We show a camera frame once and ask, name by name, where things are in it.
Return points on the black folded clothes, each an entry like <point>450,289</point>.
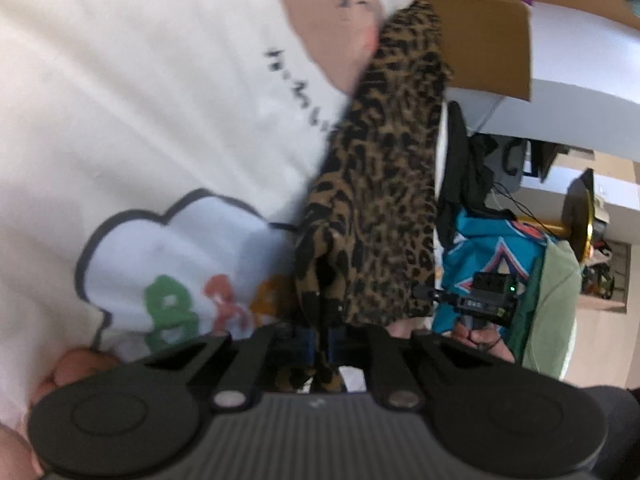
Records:
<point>465,165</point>

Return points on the leopard print garment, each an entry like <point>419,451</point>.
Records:
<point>380,185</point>

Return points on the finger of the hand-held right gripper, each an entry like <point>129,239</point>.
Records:
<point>423,292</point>

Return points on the teal garment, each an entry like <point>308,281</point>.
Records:
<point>480,250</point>

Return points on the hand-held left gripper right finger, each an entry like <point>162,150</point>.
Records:
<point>334,345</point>

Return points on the bear print bedsheet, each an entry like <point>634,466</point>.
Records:
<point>125,110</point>

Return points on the flat cardboard sheet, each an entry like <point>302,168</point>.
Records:
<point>480,35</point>

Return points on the person's right hand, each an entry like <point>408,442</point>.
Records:
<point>470,336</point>

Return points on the light green garment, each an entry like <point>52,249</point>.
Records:
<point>550,285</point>

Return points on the person's right leg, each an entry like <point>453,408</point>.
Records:
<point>615,425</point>

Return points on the gold round object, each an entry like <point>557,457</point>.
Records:
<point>582,225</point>

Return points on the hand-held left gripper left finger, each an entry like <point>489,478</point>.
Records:
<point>310,345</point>

